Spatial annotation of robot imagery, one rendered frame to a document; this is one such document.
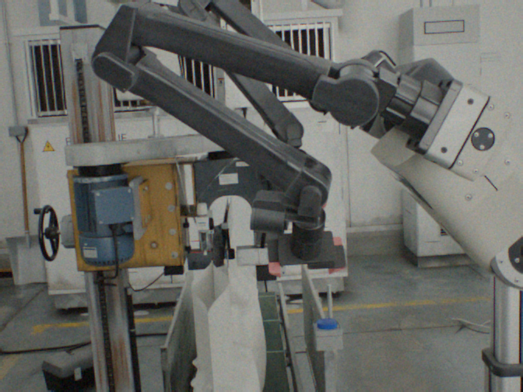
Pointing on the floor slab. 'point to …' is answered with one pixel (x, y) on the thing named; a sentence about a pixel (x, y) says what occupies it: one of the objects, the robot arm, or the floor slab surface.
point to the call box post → (328, 371)
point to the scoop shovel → (26, 243)
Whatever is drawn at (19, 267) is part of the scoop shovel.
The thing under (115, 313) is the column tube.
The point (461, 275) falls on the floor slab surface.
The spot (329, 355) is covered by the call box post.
